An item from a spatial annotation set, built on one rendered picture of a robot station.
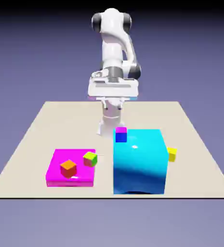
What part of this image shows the small blue cube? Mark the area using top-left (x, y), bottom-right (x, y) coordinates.
top-left (115, 126), bottom-right (128, 143)

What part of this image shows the small green cube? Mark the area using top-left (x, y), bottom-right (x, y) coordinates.
top-left (82, 151), bottom-right (98, 168)

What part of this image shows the large cyan box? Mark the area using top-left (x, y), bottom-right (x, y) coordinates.
top-left (113, 128), bottom-right (170, 195)

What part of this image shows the large magenta box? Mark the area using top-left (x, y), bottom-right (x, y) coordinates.
top-left (45, 148), bottom-right (96, 188)

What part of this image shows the small yellow cube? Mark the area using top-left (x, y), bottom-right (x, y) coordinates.
top-left (167, 147), bottom-right (178, 163)

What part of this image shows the small orange cube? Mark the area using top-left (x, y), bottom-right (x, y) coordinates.
top-left (60, 159), bottom-right (78, 179)

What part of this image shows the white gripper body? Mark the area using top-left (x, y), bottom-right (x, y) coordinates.
top-left (87, 77), bottom-right (139, 101)

